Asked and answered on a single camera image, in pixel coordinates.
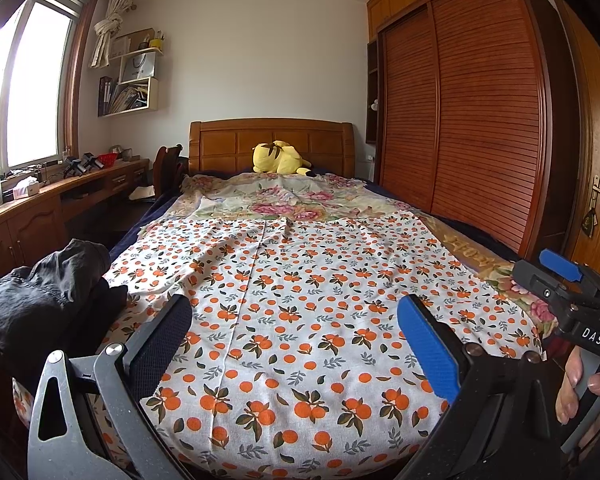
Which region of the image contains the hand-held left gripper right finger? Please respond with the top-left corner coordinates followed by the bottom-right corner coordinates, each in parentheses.
top-left (397, 294), bottom-right (556, 480)

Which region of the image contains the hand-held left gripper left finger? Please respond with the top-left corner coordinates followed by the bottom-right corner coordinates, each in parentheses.
top-left (27, 294), bottom-right (193, 480)

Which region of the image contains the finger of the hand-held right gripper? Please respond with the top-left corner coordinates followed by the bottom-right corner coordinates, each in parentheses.
top-left (539, 249), bottom-right (600, 306)
top-left (511, 259), bottom-right (588, 326)

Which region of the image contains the black jacket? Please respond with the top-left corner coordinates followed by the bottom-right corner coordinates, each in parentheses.
top-left (0, 239), bottom-right (128, 391)

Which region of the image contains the person's right hand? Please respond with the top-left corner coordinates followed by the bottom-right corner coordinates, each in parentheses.
top-left (555, 347), bottom-right (600, 453)

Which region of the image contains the orange fruit print bedsheet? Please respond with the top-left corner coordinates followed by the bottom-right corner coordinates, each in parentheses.
top-left (12, 210), bottom-right (543, 466)

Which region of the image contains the wooden louvred wardrobe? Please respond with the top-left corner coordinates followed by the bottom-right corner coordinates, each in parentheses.
top-left (366, 0), bottom-right (581, 261)

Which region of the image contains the dark wooden chair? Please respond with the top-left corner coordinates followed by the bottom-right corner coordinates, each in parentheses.
top-left (152, 144), bottom-right (188, 201)

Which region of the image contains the long wooden desk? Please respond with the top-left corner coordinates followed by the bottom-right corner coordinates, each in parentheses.
top-left (0, 157), bottom-right (151, 281)

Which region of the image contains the floral blanket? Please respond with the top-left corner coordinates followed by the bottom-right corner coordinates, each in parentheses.
top-left (180, 172), bottom-right (556, 336)

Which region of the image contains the black and white gadget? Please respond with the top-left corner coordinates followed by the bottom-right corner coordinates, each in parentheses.
top-left (62, 152), bottom-right (103, 178)

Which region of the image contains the tissue box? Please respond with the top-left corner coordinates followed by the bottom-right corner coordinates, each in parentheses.
top-left (11, 177), bottom-right (38, 200)

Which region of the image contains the wooden headboard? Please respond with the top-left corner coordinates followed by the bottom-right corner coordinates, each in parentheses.
top-left (188, 119), bottom-right (356, 178)

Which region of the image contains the yellow plush toy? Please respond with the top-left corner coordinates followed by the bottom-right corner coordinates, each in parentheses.
top-left (251, 140), bottom-right (315, 177)

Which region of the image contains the row of books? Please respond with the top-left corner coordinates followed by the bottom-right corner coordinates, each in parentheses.
top-left (99, 76), bottom-right (151, 116)

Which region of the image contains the white paper bag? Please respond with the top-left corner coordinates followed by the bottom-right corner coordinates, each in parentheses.
top-left (119, 52), bottom-right (156, 83)

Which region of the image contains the window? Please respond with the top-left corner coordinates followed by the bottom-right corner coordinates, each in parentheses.
top-left (0, 0), bottom-right (98, 181)

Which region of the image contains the tied cream curtain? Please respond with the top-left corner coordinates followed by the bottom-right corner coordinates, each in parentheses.
top-left (90, 0), bottom-right (133, 68)

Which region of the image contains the white wall shelf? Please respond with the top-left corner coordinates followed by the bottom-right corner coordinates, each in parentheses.
top-left (97, 30), bottom-right (165, 118)

